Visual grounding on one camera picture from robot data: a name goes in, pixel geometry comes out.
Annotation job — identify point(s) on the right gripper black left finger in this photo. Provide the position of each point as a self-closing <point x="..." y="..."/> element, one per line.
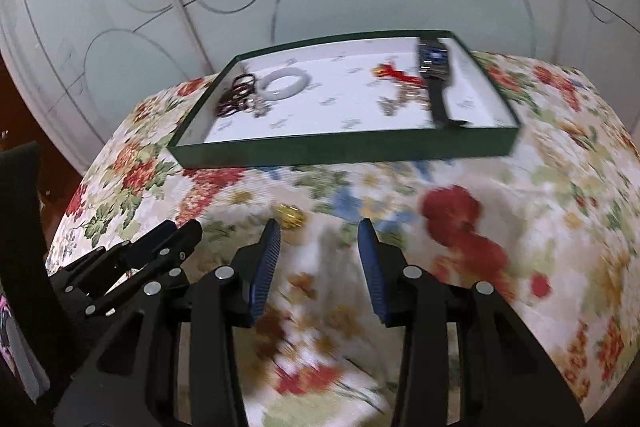
<point x="231" y="296"/>

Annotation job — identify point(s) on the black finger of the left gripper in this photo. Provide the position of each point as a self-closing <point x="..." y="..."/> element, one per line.
<point x="168" y="256"/>
<point x="100" y="269"/>

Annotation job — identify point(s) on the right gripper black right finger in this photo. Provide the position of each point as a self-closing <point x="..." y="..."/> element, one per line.
<point x="470" y="334"/>

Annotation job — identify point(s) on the white jade bangle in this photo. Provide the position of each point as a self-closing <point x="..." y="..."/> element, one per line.
<point x="282" y="84"/>

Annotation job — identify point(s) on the red knot gold charm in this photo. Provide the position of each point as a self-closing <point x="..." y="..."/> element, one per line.
<point x="389" y="71"/>

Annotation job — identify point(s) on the pearl flower brooch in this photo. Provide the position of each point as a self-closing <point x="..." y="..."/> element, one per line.
<point x="403" y="98"/>

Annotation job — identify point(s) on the green jewelry tray box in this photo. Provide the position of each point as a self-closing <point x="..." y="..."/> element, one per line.
<point x="336" y="119"/>

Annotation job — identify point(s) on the black smart watch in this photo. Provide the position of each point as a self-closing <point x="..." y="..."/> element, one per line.
<point x="435" y="70"/>

